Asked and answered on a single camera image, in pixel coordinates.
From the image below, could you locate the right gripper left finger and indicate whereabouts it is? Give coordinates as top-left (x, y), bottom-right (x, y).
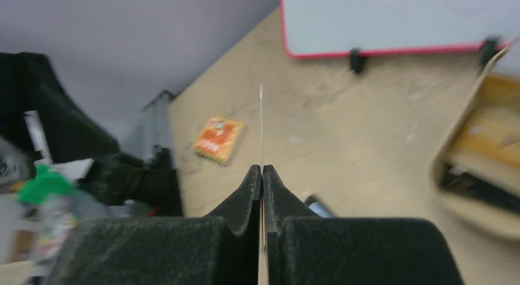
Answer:
top-left (48, 165), bottom-right (261, 285)

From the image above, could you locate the orange snack packet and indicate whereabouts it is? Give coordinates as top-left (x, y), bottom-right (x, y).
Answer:
top-left (191, 116), bottom-right (245, 165)

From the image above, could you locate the black whiteboard stand clip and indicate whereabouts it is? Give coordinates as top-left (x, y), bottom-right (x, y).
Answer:
top-left (348, 48), bottom-right (369, 75)
top-left (480, 36), bottom-right (500, 70)

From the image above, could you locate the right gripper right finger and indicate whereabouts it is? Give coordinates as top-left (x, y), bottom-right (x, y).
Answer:
top-left (262, 165), bottom-right (463, 284)

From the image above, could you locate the gold card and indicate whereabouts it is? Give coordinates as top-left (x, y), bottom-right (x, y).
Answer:
top-left (448, 75), bottom-right (519, 172)

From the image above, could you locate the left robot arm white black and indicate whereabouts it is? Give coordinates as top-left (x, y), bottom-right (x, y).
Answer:
top-left (1, 52), bottom-right (183, 276)

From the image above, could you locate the beige oval card tray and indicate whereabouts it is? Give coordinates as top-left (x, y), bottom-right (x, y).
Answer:
top-left (429, 47), bottom-right (519, 240)

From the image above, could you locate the white board with pink frame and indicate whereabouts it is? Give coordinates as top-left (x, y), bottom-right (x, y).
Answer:
top-left (280, 0), bottom-right (519, 58)

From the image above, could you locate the grey card with magnetic stripe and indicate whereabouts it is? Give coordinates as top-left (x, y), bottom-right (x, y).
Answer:
top-left (259, 83), bottom-right (269, 284)

